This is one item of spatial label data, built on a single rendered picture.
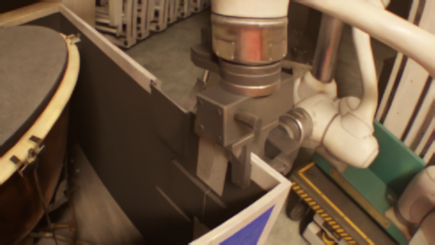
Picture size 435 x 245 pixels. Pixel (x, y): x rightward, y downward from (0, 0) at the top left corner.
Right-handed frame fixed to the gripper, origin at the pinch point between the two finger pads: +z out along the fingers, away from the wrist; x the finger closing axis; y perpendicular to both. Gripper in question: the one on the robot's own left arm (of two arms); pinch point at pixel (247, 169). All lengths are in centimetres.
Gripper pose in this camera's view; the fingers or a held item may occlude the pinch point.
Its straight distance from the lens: 47.0
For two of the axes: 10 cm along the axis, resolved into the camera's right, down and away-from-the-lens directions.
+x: 7.4, -3.6, 5.7
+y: 6.7, 3.7, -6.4
